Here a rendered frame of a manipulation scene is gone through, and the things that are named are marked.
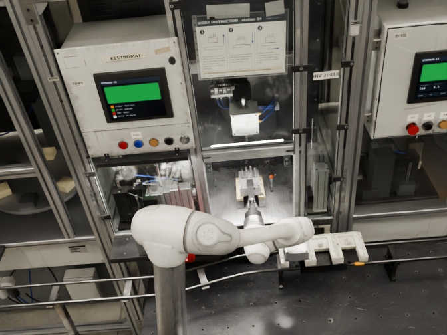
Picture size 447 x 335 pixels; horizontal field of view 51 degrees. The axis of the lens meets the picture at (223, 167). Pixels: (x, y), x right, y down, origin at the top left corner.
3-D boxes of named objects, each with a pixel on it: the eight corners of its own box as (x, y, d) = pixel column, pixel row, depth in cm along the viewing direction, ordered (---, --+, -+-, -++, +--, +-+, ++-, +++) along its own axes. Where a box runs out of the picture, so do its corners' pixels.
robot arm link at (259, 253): (247, 242, 203) (276, 234, 200) (249, 271, 191) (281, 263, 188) (238, 226, 196) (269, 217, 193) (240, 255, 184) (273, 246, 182)
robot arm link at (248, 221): (265, 222, 195) (263, 212, 200) (243, 224, 196) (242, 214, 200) (265, 236, 201) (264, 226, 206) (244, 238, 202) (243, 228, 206)
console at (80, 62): (88, 161, 185) (50, 53, 156) (101, 121, 207) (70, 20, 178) (195, 152, 183) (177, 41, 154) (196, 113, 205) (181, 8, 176)
